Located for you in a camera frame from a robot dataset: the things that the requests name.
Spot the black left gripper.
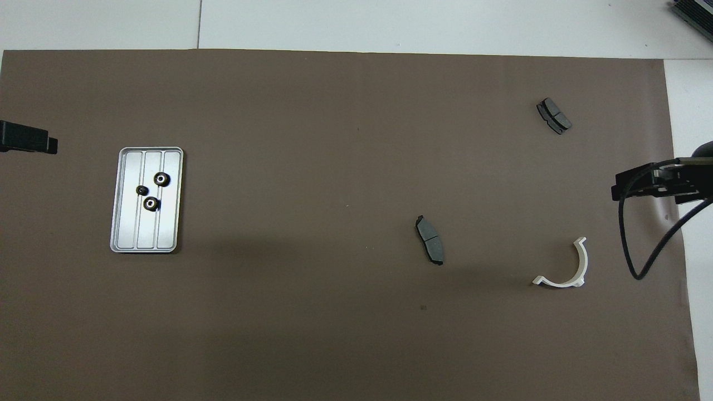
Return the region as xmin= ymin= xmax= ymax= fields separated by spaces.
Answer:
xmin=0 ymin=121 xmax=58 ymax=155

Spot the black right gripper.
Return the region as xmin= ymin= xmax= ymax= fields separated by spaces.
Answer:
xmin=612 ymin=141 xmax=713 ymax=204

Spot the silver metal tray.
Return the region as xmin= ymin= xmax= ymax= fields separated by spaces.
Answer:
xmin=110 ymin=146 xmax=184 ymax=254

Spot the short grey brake pad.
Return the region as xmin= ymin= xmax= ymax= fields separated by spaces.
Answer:
xmin=536 ymin=97 xmax=573 ymax=135

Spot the grey ribbed metal device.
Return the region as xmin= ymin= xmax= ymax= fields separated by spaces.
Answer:
xmin=670 ymin=0 xmax=713 ymax=35

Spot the long grey brake pad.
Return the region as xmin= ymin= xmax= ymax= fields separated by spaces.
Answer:
xmin=415 ymin=215 xmax=445 ymax=266

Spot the brown paper table mat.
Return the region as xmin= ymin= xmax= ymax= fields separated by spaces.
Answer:
xmin=0 ymin=49 xmax=701 ymax=401

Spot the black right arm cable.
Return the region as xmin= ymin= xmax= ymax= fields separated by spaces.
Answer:
xmin=617 ymin=160 xmax=713 ymax=281

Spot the white curved plastic bracket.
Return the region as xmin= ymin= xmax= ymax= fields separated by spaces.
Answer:
xmin=533 ymin=237 xmax=589 ymax=288

